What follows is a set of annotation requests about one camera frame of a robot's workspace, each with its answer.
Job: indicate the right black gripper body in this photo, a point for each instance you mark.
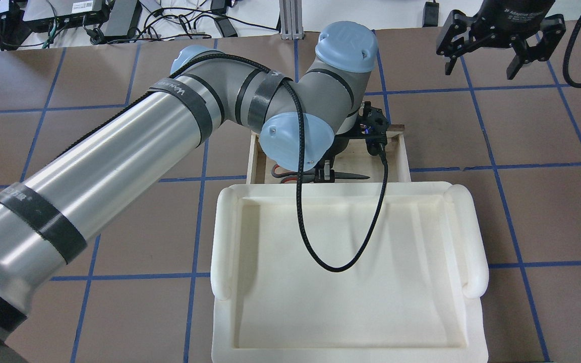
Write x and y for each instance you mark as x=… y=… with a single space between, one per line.
x=505 y=15

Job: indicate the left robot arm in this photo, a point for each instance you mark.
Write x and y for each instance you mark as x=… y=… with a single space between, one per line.
x=47 y=220

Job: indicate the aluminium frame post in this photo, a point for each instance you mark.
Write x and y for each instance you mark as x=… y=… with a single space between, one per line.
x=290 y=20

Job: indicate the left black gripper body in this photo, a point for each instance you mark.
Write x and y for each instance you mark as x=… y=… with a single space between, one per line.
x=340 y=146

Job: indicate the black power brick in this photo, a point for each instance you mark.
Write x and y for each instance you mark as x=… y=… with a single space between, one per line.
x=123 y=20

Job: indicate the orange grey scissors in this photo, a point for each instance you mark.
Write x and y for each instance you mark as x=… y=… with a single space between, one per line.
x=314 y=175

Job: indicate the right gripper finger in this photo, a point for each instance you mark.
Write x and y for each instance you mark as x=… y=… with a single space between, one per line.
x=451 y=42
x=534 y=41

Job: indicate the black power adapter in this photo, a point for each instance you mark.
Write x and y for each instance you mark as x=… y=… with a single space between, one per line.
x=430 y=15

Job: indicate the white plastic bin top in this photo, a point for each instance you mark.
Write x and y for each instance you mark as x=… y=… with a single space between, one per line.
x=413 y=296

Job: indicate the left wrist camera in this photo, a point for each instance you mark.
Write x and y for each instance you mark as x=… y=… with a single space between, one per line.
x=373 y=128

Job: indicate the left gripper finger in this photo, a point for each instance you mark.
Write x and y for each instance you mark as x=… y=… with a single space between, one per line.
x=324 y=172

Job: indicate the wooden drawer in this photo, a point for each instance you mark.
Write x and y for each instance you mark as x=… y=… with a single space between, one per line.
x=352 y=157

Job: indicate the black electronics box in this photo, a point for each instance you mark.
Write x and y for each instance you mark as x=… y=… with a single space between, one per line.
x=40 y=13

